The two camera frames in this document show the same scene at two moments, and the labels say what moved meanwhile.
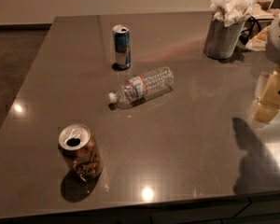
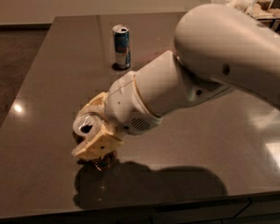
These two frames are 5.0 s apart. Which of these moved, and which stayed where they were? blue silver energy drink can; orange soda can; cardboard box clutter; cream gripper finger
Moved: orange soda can; cream gripper finger
Stayed: blue silver energy drink can; cardboard box clutter
